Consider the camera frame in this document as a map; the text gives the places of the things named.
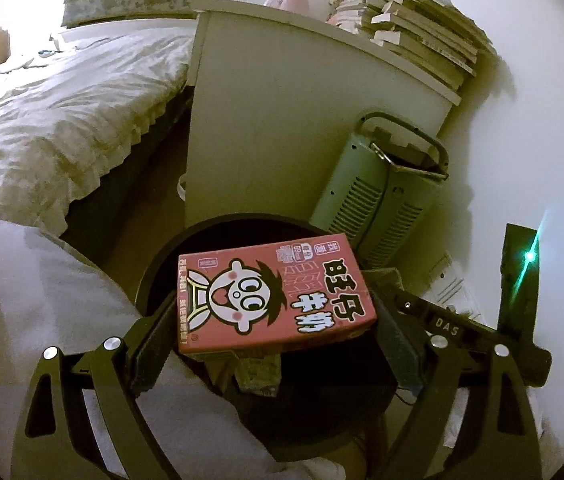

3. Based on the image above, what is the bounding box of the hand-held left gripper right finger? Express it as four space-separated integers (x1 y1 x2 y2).
373 285 544 480

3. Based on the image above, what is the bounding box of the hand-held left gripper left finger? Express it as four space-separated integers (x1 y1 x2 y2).
12 290 179 480

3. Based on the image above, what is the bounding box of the black round trash bin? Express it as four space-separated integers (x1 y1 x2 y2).
134 215 398 463

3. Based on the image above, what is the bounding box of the red milk carton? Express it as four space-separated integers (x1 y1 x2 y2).
177 232 379 358

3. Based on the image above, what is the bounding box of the white slotted object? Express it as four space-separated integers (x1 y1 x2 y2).
427 255 484 322

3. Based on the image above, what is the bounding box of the crumpled wrapper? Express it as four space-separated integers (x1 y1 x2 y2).
234 350 284 397

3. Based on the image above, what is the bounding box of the white cloth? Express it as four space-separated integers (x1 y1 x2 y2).
0 220 345 480

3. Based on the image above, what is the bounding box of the pale tower fan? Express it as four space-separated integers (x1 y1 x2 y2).
309 111 450 271

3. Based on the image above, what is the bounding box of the dark bed base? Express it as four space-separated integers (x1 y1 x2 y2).
62 85 194 257

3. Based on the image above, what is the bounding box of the white quilted bed cover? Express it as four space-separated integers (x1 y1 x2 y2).
0 27 195 222

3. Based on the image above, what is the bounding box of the white nightstand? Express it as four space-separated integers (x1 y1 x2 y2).
184 0 463 241

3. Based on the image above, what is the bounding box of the stack of books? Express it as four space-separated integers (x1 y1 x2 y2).
334 0 498 93

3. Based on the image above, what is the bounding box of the pink plush toy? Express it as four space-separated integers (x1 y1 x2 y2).
264 0 310 13

